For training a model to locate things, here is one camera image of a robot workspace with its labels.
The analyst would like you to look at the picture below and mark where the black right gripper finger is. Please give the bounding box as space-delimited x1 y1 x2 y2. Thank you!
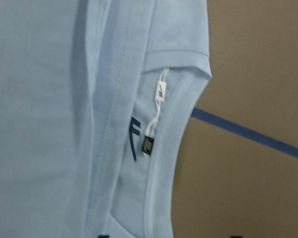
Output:
98 235 110 238

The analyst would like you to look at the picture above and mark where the light blue t-shirt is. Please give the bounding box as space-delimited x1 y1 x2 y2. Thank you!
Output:
0 0 212 238

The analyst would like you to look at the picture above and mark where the blue tape line crosswise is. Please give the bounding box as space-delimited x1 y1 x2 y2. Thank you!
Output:
191 108 298 158

